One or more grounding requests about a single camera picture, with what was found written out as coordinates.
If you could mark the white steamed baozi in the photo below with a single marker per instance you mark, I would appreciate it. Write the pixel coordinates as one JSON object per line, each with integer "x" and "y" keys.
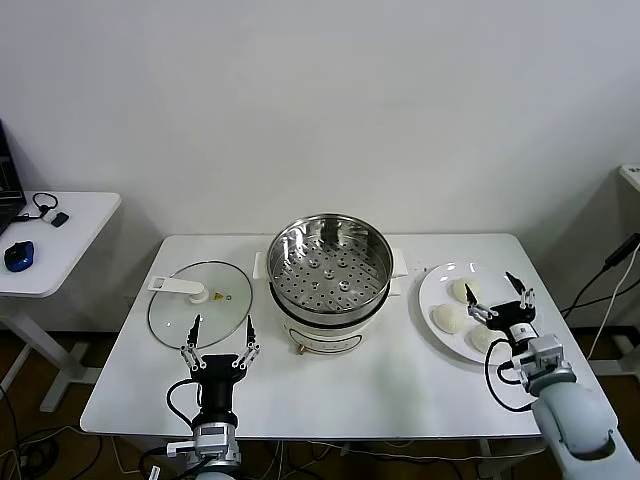
{"x": 458, "y": 291}
{"x": 480, "y": 337}
{"x": 445, "y": 319}

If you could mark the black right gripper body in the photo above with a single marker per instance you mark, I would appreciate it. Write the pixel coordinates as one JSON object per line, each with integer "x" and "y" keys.
{"x": 510, "y": 315}

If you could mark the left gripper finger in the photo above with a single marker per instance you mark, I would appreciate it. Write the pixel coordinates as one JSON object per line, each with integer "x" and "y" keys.
{"x": 248, "y": 354}
{"x": 192, "y": 355}

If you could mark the small black device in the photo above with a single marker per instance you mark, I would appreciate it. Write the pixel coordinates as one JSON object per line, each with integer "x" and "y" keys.
{"x": 60, "y": 219}

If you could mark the large white table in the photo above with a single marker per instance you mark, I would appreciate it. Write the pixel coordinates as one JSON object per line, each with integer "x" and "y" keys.
{"x": 350, "y": 395}

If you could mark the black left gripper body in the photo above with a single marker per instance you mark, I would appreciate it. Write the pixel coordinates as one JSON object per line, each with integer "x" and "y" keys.
{"x": 216, "y": 370}

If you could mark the blue computer mouse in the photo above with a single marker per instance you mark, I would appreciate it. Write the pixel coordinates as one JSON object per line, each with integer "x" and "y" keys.
{"x": 19, "y": 255}

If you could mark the small white adapter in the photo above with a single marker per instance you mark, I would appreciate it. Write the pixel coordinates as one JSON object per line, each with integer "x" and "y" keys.
{"x": 48, "y": 216}

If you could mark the white round plate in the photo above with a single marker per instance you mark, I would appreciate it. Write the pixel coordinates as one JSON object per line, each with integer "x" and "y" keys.
{"x": 440, "y": 287}

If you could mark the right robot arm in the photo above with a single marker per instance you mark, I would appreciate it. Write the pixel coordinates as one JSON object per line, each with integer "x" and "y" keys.
{"x": 575, "y": 415}

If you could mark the black laptop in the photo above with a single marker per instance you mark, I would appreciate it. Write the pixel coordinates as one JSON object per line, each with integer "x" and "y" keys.
{"x": 7, "y": 200}

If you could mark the stainless steel steamer basket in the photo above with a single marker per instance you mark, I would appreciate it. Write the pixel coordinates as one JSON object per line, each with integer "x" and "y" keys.
{"x": 330, "y": 280}

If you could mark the small white side table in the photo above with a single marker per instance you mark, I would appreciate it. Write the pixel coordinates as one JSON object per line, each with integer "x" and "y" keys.
{"x": 75, "y": 240}

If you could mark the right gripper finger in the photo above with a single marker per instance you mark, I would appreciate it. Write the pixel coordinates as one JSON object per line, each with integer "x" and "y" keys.
{"x": 480, "y": 311}
{"x": 525, "y": 297}

